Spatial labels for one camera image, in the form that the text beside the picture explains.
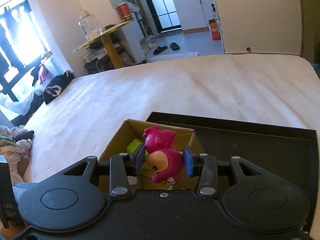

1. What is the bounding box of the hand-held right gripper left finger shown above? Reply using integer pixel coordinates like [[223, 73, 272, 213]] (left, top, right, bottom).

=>
[[62, 146, 146, 198]]

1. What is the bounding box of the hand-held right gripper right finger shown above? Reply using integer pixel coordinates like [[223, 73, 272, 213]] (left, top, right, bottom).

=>
[[182, 145, 278, 198]]

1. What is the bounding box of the green cube toy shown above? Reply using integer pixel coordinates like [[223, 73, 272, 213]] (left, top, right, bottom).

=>
[[126, 138, 150, 173]]

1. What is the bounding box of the pink figure toy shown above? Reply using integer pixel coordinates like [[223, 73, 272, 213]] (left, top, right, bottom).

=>
[[143, 126, 184, 187]]

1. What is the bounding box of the cardboard box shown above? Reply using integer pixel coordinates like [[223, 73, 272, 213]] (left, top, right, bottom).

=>
[[98, 119, 208, 191]]

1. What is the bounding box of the black tray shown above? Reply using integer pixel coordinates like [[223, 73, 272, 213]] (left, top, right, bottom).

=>
[[146, 112, 320, 205]]

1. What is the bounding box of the pile of clothes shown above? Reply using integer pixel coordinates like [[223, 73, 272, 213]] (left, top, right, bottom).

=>
[[0, 124, 35, 182]]

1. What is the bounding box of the white bed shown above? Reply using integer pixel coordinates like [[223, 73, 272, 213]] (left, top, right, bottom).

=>
[[24, 52, 320, 183]]

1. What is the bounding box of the white floor mat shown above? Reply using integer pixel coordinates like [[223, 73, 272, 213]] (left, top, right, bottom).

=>
[[147, 52, 199, 63]]

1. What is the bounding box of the black printed bag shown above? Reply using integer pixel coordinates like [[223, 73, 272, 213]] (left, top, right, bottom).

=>
[[43, 71, 76, 105]]

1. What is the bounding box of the pile under yellow table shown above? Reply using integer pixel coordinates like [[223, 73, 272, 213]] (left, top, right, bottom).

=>
[[84, 39, 137, 70]]

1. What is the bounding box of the yellow slipper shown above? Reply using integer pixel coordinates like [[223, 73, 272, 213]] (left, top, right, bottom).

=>
[[143, 43, 157, 54]]

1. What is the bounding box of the yellow round table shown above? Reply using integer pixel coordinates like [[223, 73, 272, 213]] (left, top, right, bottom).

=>
[[71, 20, 136, 68]]

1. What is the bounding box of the pink clothing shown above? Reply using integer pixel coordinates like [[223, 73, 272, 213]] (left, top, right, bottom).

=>
[[37, 51, 54, 86]]

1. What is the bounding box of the orange carton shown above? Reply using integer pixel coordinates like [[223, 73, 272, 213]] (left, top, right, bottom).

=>
[[208, 19, 222, 41]]

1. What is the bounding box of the clear glass jar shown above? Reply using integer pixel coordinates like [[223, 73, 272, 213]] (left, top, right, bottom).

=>
[[78, 10, 103, 42]]

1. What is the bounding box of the red tin can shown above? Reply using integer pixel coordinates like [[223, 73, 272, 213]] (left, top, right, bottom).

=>
[[115, 3, 134, 23]]

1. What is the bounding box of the white kitchen cabinet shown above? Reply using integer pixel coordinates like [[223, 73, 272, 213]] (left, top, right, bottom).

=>
[[172, 0, 218, 34]]

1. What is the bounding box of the black framed glass door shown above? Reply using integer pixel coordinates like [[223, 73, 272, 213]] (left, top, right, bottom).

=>
[[143, 0, 182, 33]]

